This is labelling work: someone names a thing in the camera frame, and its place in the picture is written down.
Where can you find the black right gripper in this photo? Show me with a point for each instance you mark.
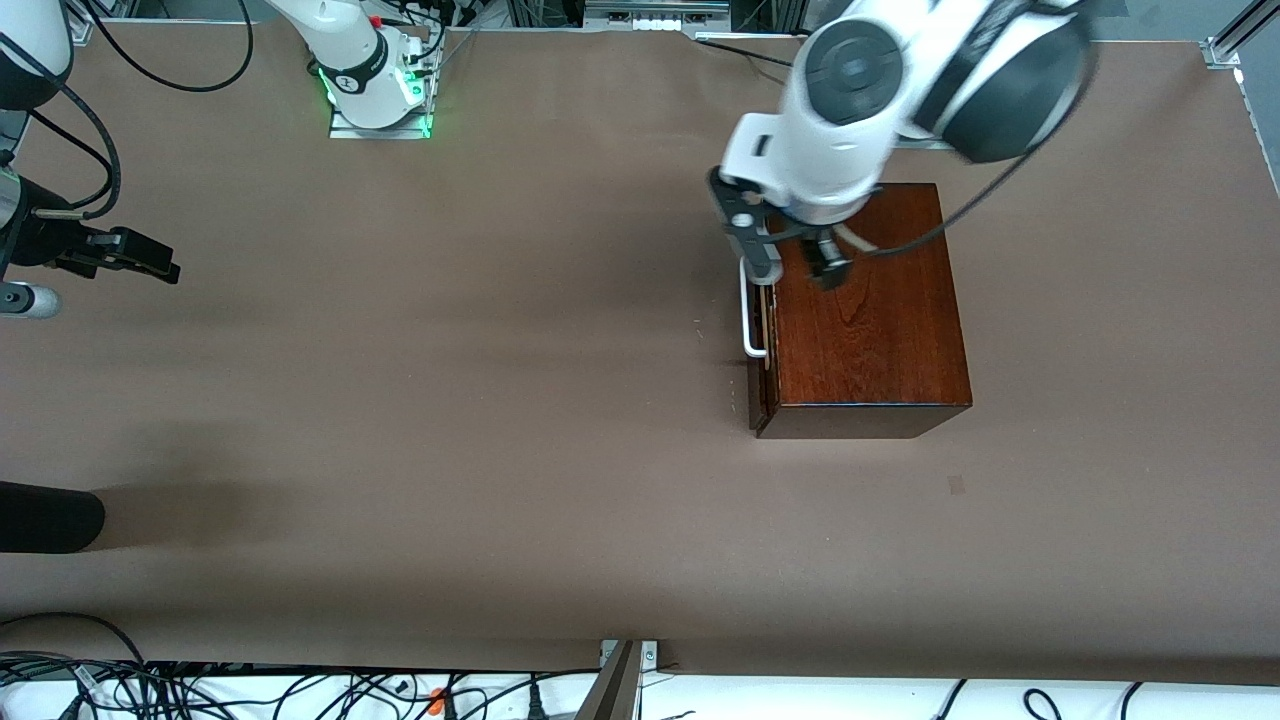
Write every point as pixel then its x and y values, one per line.
pixel 47 241

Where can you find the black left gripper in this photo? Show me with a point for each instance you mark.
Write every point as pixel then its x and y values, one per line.
pixel 826 254

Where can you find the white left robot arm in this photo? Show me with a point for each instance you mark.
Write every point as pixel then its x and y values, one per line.
pixel 840 130

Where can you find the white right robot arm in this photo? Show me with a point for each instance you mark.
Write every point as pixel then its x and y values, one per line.
pixel 350 50

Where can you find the dark brown wooden cabinet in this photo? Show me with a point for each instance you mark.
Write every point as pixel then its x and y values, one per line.
pixel 880 340

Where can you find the black fabric-covered cylinder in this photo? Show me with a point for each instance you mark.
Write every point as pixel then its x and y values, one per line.
pixel 45 517

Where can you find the grey power strip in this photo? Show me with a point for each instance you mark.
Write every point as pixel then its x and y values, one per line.
pixel 655 15

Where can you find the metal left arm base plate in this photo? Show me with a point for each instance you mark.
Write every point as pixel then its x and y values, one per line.
pixel 925 143

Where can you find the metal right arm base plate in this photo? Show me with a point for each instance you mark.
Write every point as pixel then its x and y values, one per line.
pixel 380 131

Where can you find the metal table bracket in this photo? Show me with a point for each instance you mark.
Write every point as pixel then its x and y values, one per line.
pixel 650 655

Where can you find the aluminium frame profile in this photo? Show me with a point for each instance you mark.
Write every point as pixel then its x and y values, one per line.
pixel 1235 40

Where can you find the grey metal post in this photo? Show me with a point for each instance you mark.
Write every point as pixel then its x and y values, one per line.
pixel 612 690

